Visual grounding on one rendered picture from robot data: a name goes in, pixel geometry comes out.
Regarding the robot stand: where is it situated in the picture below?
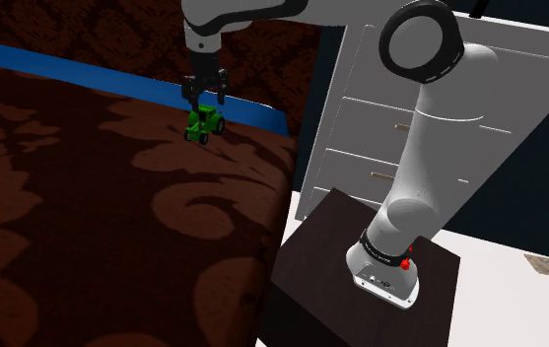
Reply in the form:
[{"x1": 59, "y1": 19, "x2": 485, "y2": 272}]
[{"x1": 259, "y1": 186, "x2": 461, "y2": 347}]

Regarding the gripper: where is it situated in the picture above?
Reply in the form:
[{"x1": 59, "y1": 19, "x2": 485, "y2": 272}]
[{"x1": 180, "y1": 49, "x2": 231, "y2": 113}]

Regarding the green toy tractor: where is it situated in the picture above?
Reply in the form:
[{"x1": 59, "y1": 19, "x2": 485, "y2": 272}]
[{"x1": 183, "y1": 104, "x2": 227, "y2": 146}]

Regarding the white chest of drawers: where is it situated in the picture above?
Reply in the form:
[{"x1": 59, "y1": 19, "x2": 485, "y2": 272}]
[{"x1": 295, "y1": 21, "x2": 549, "y2": 223}]

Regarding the bed with brown patterned cover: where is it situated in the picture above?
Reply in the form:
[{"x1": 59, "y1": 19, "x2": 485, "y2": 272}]
[{"x1": 0, "y1": 0, "x2": 324, "y2": 347}]

